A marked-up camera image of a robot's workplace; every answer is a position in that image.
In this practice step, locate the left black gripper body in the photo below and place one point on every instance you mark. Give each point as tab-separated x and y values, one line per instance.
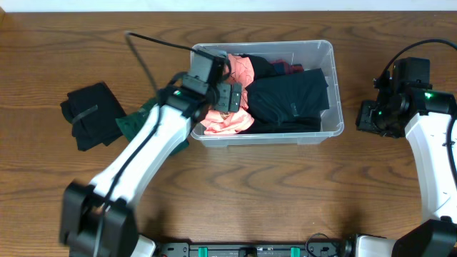
230	97

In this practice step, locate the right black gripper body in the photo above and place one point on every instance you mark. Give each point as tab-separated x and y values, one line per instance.
381	119

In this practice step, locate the pink patterned garment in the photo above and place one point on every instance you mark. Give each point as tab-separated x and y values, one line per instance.
219	123

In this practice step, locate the red plaid shirt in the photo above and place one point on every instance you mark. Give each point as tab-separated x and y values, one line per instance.
283	68

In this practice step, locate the clear plastic storage bin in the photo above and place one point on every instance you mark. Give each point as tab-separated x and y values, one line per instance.
313	54

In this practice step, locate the black garment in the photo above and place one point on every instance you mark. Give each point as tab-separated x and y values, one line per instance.
285	103
92	111

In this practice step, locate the dark green garment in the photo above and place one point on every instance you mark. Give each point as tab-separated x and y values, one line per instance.
131	124

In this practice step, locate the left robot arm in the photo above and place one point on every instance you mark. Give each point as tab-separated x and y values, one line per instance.
98	219

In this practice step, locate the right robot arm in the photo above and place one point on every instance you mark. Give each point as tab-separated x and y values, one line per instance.
431	135

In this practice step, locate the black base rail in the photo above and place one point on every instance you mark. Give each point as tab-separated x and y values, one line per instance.
314	248

